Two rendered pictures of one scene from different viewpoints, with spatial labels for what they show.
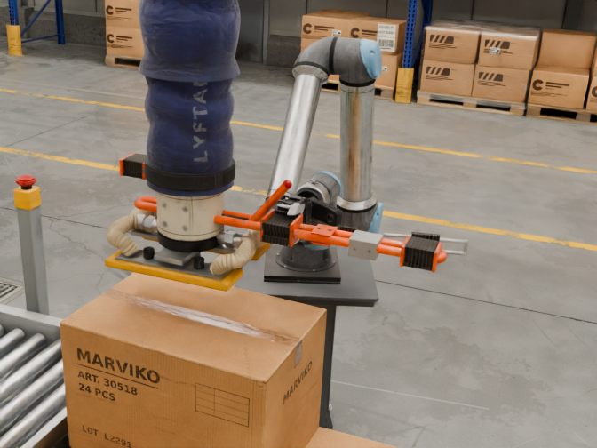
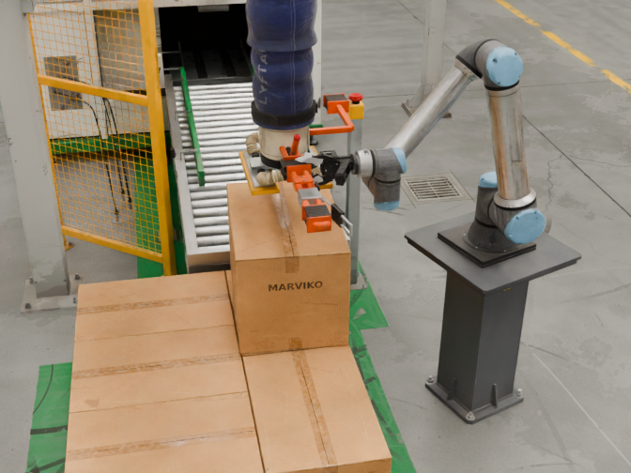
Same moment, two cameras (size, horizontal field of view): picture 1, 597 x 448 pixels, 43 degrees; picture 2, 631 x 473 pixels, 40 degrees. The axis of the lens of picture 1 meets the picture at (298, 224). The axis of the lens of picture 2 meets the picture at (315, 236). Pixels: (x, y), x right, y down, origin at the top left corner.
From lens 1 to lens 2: 240 cm
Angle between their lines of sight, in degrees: 54
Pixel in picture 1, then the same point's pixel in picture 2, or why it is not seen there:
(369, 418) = (541, 425)
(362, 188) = (505, 188)
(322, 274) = (477, 252)
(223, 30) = (272, 17)
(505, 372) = not seen: outside the picture
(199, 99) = (263, 60)
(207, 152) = (267, 99)
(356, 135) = (494, 134)
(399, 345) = not seen: outside the picture
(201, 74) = (259, 43)
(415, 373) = not seen: outside the picture
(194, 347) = (246, 226)
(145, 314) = (265, 200)
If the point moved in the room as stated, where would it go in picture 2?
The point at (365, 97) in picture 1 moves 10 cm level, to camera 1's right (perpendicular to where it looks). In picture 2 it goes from (496, 100) to (515, 111)
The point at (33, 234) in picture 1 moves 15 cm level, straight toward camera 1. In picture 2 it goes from (351, 138) to (331, 148)
